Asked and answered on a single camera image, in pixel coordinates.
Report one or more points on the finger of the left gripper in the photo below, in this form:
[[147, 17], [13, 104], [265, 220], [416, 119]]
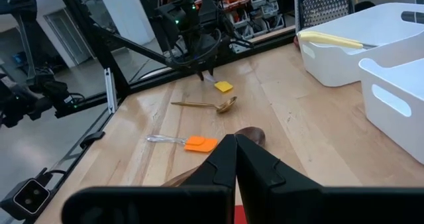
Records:
[[211, 72], [200, 75]]

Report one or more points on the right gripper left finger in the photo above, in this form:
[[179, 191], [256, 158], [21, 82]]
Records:
[[185, 204]]

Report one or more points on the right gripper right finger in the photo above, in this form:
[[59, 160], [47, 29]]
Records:
[[298, 205]]

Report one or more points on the dark wooden spoon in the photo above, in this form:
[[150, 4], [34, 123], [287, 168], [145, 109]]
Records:
[[253, 134]]

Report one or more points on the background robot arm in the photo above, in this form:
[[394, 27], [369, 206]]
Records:
[[20, 94]]

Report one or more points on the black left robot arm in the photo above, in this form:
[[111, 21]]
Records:
[[172, 15]]

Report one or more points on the shelf with storage bins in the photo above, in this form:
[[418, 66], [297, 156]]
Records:
[[258, 8]]

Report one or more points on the white pillar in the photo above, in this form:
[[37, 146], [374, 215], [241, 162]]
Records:
[[126, 12]]

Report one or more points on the white plastic bin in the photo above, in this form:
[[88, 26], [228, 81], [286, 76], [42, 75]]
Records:
[[331, 68], [391, 124]]

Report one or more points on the white frame bracket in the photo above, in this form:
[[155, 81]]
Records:
[[110, 91]]

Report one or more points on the black aluminium table frame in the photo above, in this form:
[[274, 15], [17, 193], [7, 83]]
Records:
[[92, 41]]

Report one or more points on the black table-level camera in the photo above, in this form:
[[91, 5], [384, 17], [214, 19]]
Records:
[[28, 197]]

